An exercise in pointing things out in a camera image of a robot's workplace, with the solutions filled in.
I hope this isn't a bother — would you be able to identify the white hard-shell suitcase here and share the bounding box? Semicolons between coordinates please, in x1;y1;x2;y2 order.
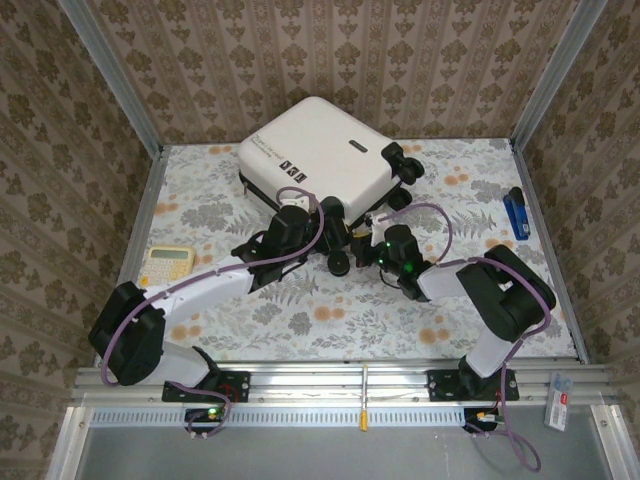
236;95;426;277

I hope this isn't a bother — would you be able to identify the floral table cover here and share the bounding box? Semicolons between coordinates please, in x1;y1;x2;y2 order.
94;138;586;362

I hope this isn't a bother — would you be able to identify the yellow calculator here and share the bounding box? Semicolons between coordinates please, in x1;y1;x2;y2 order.
144;245;198;287

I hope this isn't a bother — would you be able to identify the blue stapler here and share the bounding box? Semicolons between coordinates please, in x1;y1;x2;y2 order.
502;187;532;242

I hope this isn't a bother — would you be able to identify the small controller board orange plug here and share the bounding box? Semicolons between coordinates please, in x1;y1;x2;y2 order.
463;407;504;435

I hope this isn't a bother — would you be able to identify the small green-lit controller board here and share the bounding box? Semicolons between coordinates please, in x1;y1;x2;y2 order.
184;407;227;435

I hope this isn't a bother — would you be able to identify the grey metal lower shelf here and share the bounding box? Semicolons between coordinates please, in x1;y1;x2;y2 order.
47;404;640;480

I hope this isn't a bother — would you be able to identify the white packet red label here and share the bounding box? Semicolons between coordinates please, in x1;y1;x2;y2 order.
543;372;575;431

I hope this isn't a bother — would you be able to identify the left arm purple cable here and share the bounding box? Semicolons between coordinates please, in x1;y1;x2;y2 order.
101;186;326;389

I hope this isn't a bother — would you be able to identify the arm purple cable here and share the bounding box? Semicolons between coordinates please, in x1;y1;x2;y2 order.
101;186;326;389
372;202;554;396

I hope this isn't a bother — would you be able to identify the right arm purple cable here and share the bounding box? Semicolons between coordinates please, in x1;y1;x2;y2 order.
372;202;554;396

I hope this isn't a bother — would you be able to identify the long aluminium mounting rail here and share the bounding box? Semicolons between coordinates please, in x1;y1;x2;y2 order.
72;363;619;405

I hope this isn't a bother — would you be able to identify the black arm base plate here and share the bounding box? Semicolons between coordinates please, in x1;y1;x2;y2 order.
427;369;520;402
162;370;251;402

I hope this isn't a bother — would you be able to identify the aluminium table side rail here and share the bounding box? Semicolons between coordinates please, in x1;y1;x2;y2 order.
509;139;591;365
94;144;169;366

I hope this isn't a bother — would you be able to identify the yellow-handled metal tool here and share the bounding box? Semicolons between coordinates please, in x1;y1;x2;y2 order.
360;364;372;433

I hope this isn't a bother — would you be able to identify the grey slotted cable duct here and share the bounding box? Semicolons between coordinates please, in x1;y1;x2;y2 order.
89;407;476;427

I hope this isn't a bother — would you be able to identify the short purple base cable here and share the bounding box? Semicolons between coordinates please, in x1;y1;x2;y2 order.
167;383;235;442

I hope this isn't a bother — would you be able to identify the long purple base cable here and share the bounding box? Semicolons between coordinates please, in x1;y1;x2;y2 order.
469;387;542;474

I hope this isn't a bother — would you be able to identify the aluminium frame post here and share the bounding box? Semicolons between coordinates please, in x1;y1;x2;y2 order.
512;0;609;149
55;0;164;154

